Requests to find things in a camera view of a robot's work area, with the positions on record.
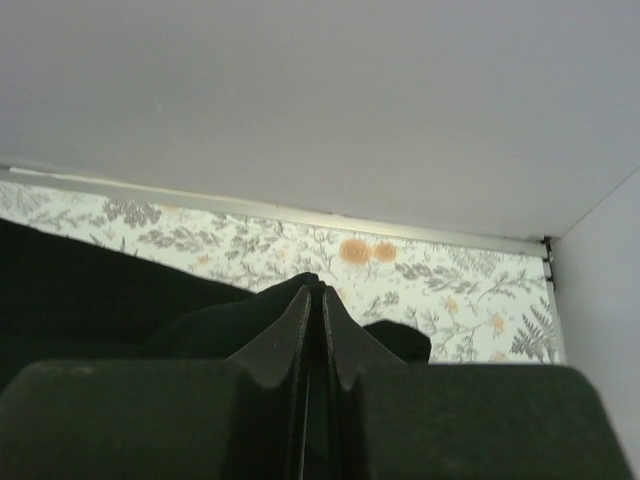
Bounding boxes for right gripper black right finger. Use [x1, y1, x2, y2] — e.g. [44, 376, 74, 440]
[322, 289, 633, 479]

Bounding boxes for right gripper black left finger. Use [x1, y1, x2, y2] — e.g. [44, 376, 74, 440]
[1, 288, 311, 479]

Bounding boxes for floral patterned table mat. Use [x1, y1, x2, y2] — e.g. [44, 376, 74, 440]
[1, 181, 564, 364]

